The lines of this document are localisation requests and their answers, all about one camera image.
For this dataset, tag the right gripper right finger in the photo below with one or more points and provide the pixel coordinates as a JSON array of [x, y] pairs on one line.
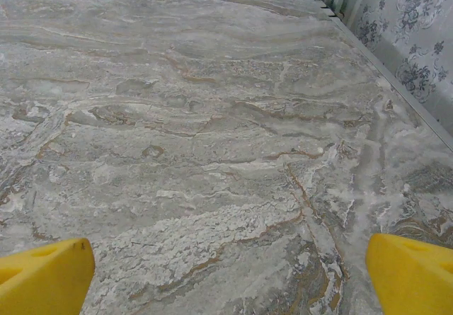
[[414, 279]]

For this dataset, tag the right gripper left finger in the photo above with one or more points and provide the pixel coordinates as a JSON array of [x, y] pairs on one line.
[[42, 279]]

